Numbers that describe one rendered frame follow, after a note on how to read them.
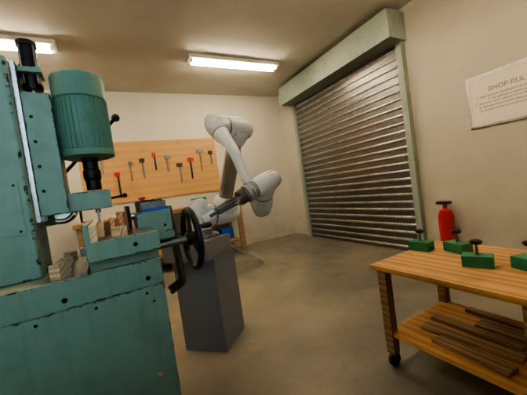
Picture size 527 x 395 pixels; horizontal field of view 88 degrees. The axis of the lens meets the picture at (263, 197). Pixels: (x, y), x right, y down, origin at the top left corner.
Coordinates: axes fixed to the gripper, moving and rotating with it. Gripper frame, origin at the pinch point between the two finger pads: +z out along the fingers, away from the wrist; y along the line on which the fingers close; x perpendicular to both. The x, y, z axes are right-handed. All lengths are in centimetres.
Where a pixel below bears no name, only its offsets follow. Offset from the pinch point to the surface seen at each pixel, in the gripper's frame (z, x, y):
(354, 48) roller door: -278, -65, -101
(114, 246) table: 36.6, -10.8, 19.2
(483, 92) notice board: -266, 28, 10
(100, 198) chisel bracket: 32.5, -26.4, -4.1
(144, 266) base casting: 32.2, 0.9, 14.5
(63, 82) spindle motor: 23, -67, 0
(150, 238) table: 26.3, -7.2, 19.2
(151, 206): 18.0, -14.9, -5.1
